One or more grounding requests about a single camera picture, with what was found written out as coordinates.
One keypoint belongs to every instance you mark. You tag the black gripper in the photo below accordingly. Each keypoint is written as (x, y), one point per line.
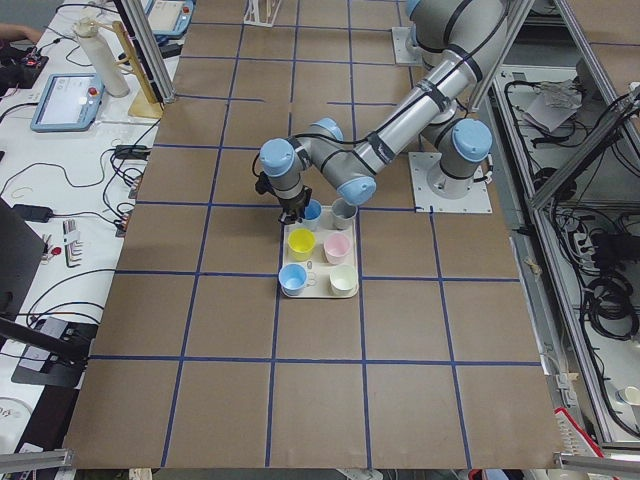
(293, 203)

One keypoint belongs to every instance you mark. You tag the light blue plastic cup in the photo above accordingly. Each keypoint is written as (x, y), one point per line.
(312, 215)

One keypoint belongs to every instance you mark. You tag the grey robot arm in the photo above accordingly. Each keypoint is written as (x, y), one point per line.
(467, 36)

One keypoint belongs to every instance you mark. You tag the yellow plastic cup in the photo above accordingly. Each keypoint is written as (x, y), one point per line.
(301, 243)

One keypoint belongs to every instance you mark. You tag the grey plastic cup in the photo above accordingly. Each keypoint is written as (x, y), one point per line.
(342, 214)

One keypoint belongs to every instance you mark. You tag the pink plastic cup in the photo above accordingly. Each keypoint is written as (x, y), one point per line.
(336, 247)

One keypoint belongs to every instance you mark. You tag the pale green plastic cup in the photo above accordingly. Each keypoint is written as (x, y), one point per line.
(343, 280)

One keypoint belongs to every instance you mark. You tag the cream plastic tray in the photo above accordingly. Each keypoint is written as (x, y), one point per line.
(318, 262)

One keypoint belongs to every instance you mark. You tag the wooden mug tree stand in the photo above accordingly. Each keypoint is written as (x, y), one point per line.
(145, 103)

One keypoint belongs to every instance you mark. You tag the hex key set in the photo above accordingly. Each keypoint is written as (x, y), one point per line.
(73, 246)

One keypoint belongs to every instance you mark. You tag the blue teach pendant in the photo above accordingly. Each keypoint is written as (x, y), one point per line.
(69, 103)
(169, 18)

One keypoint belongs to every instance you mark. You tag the white cylindrical bottle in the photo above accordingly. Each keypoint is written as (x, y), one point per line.
(97, 50)

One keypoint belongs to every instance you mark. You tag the black power adapter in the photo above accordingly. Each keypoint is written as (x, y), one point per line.
(33, 213)

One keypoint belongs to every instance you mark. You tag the light blue handled cup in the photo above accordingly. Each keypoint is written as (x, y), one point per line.
(294, 278)

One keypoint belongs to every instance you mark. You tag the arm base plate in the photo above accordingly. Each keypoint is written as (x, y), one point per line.
(435, 192)
(405, 46)

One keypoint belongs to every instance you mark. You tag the white wire cup rack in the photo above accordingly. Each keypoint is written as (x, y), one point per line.
(262, 12)

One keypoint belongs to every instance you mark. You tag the aluminium frame post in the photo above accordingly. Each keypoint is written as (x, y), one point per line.
(134, 18)

